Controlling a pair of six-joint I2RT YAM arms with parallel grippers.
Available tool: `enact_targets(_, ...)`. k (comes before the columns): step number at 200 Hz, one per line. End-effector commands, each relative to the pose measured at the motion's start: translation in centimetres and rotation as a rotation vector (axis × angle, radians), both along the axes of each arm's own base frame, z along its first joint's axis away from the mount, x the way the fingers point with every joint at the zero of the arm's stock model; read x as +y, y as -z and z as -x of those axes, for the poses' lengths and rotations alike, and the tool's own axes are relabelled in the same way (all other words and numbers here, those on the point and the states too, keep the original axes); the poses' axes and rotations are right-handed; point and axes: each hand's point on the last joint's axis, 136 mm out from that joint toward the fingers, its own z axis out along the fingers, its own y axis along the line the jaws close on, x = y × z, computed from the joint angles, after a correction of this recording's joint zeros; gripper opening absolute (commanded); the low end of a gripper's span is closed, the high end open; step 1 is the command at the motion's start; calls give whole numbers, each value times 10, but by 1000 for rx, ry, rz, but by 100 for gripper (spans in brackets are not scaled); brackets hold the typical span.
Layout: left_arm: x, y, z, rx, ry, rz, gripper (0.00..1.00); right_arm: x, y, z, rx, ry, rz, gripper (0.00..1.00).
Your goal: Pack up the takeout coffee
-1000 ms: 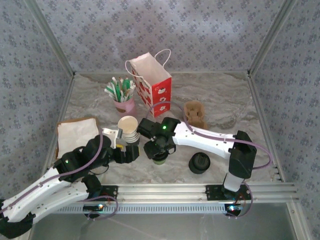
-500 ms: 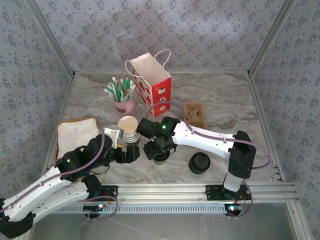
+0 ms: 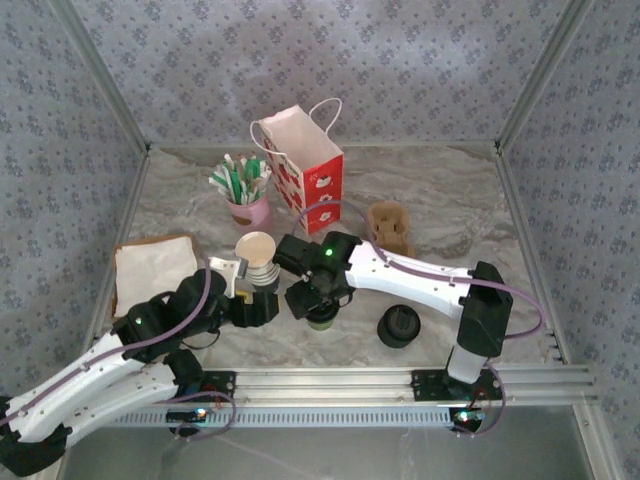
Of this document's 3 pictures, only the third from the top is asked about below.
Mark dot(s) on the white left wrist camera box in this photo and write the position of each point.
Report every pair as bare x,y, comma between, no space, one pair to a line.
225,275

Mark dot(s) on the brown cardboard cup carrier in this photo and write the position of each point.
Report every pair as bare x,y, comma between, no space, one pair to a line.
370,235
387,220

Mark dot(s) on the right controller board with light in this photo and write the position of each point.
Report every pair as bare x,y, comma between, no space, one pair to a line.
462,417

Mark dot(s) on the black cup lid stack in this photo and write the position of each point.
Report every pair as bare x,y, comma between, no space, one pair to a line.
398,326

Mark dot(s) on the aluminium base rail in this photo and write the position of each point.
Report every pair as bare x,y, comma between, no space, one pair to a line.
325,385

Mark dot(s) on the red white paper gift bag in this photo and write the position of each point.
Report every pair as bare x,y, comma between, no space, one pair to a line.
325,195

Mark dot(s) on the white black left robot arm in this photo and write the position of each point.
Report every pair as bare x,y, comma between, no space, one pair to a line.
75,395

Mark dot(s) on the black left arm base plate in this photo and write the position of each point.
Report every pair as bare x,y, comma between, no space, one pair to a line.
225,380

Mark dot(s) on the aluminium corner post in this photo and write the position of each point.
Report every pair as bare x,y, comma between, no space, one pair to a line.
540,75
106,75

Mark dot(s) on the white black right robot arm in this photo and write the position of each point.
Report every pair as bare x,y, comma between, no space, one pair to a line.
410,280

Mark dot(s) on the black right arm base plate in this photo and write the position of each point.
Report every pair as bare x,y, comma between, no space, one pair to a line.
422,385

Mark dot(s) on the pink straw holder cup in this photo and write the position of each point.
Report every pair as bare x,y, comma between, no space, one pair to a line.
257,215

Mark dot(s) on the white napkin stack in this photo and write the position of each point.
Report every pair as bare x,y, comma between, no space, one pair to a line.
150,275

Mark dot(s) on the left controller board with light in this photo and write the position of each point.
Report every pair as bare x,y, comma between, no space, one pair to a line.
185,415

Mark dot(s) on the striped paper cup stack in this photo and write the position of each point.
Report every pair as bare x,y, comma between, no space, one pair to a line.
255,250

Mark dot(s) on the controller board with light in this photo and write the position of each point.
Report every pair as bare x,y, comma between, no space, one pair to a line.
185,415
462,417

